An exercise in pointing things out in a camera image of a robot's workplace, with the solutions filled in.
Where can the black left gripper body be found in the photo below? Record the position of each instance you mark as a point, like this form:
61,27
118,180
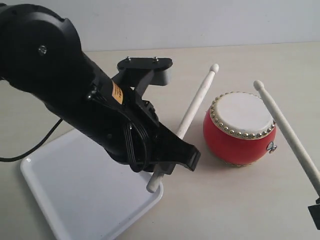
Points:
125,124

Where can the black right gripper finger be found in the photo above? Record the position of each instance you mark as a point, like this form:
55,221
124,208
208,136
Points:
314,211

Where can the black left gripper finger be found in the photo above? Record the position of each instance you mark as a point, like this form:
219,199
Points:
170,148
165,168

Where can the white wooden drumstick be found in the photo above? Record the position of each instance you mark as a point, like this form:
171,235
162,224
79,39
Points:
290,136
156,178

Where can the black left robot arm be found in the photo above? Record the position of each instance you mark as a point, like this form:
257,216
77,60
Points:
41,54

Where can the small red drum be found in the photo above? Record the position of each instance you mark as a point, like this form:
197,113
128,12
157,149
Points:
238,128

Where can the white plastic tray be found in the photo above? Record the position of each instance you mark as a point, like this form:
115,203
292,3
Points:
82,192

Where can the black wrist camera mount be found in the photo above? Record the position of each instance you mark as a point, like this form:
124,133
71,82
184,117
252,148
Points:
140,72

